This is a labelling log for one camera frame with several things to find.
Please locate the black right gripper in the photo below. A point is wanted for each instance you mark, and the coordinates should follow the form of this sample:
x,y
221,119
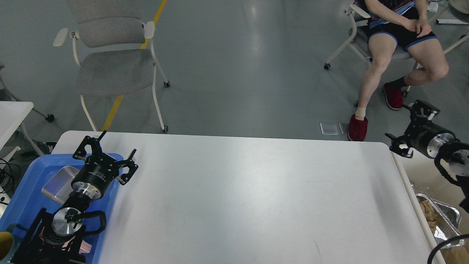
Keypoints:
x,y
421,134

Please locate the blue plastic tray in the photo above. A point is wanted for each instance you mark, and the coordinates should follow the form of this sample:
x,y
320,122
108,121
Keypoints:
x,y
28,199

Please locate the grey office chair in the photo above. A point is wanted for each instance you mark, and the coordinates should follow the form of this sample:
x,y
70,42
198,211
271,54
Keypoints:
x,y
119,72

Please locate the white side table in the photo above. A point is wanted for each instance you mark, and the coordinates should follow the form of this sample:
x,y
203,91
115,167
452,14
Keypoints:
x,y
12,114

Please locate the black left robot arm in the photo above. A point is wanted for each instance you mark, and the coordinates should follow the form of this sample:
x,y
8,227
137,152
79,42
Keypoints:
x,y
59,213

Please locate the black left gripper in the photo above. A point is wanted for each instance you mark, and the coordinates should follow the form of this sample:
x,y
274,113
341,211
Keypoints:
x,y
96,176

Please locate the square steel container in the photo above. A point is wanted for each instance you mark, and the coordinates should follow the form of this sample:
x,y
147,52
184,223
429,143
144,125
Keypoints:
x,y
59,186

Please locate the brown paper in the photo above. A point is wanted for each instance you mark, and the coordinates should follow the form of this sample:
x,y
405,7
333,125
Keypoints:
x,y
432,217

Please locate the blue mug yellow inside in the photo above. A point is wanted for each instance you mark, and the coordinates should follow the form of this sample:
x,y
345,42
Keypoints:
x,y
7,243

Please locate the white chair under person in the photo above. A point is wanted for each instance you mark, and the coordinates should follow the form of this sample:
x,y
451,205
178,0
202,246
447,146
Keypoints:
x,y
357,40

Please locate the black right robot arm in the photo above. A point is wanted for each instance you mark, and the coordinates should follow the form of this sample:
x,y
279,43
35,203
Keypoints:
x,y
449,154

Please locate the pink mug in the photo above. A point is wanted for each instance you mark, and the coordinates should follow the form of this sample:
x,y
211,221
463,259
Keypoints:
x,y
64,242

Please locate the aluminium foil tray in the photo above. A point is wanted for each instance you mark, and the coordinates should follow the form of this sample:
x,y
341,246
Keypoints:
x,y
449,221

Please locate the clear floor plate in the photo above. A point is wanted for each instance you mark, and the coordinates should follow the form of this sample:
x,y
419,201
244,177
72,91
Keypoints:
x,y
329,128

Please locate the beige waste bin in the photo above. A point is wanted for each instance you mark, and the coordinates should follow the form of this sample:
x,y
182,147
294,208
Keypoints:
x,y
427,179

